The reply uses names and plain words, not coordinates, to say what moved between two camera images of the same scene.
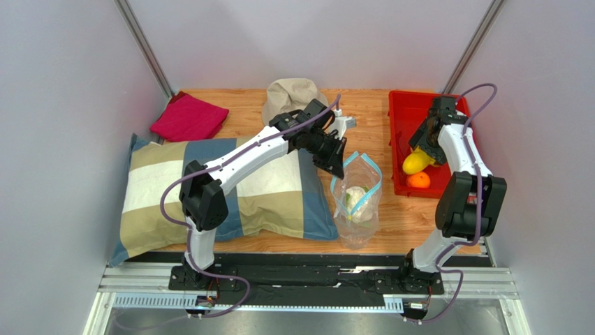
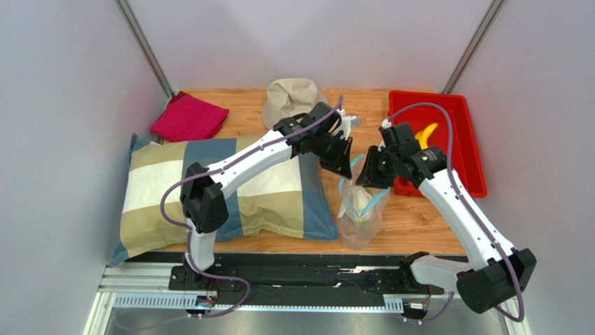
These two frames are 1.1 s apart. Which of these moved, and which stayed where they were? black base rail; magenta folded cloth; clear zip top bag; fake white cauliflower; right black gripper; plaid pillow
Moved: fake white cauliflower; right black gripper
Stayed: clear zip top bag; plaid pillow; black base rail; magenta folded cloth
